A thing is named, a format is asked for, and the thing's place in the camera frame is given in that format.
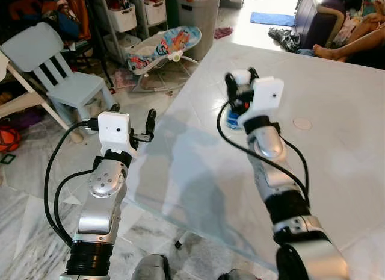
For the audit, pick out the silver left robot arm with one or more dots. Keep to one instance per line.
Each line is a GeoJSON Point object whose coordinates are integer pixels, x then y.
{"type": "Point", "coordinates": [102, 186]}

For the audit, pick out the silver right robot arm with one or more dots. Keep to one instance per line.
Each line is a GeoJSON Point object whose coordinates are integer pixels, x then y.
{"type": "Point", "coordinates": [267, 144]}

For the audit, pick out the grey black sandals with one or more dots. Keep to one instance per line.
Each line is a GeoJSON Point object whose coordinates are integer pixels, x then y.
{"type": "Point", "coordinates": [283, 39]}

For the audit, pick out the pink cloth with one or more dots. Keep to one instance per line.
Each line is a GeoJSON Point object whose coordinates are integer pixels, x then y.
{"type": "Point", "coordinates": [223, 32]}

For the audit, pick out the blue floor mat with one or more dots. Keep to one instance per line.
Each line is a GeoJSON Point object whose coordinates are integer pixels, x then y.
{"type": "Point", "coordinates": [272, 19]}

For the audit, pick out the grey plastic bin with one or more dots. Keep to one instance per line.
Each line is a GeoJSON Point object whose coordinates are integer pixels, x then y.
{"type": "Point", "coordinates": [201, 18]}

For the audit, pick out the white shelf unit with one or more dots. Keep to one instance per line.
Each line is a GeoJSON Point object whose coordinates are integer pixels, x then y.
{"type": "Point", "coordinates": [139, 36]}

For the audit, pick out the colourful baby bouncer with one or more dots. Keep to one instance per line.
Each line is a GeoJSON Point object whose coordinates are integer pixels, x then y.
{"type": "Point", "coordinates": [162, 42]}

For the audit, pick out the dark purple sofa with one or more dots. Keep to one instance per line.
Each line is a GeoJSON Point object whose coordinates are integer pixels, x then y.
{"type": "Point", "coordinates": [313, 12]}

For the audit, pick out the white storage bin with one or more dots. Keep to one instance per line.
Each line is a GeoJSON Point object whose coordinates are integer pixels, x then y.
{"type": "Point", "coordinates": [155, 11]}
{"type": "Point", "coordinates": [122, 18]}

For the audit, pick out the blue bag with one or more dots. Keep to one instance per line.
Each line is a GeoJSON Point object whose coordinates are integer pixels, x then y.
{"type": "Point", "coordinates": [67, 22]}

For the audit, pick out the person with bare legs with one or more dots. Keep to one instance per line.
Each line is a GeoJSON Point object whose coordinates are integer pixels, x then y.
{"type": "Point", "coordinates": [355, 42]}

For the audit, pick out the orange basketball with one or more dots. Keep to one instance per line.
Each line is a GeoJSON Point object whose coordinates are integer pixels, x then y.
{"type": "Point", "coordinates": [7, 139]}

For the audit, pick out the grey robot right leg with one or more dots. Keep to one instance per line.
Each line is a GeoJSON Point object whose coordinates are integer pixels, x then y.
{"type": "Point", "coordinates": [239, 275]}

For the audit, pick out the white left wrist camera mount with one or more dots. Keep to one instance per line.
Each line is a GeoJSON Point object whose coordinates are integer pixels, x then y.
{"type": "Point", "coordinates": [114, 129]}

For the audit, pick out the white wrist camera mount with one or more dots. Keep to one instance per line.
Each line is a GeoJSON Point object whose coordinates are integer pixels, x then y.
{"type": "Point", "coordinates": [114, 129]}
{"type": "Point", "coordinates": [267, 96]}

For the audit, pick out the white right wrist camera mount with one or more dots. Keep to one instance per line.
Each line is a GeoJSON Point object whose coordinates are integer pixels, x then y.
{"type": "Point", "coordinates": [267, 96]}

